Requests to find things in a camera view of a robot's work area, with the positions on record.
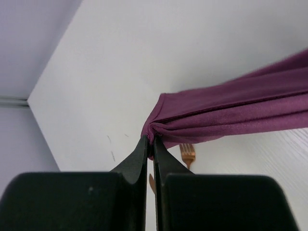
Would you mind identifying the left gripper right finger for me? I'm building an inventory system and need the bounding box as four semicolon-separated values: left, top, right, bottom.
153;138;298;231

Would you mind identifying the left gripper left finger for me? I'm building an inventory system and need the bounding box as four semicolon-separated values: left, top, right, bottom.
0;137;147;231

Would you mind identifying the purple cloth napkin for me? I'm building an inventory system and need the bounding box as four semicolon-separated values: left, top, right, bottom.
141;51;308;148

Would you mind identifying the copper knife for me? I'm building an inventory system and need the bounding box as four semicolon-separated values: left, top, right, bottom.
149;174;156;194

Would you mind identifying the copper fork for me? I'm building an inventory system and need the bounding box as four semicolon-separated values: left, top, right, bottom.
180;143;196;169

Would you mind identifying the left aluminium corner post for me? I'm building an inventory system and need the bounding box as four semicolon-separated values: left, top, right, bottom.
0;96;29;108

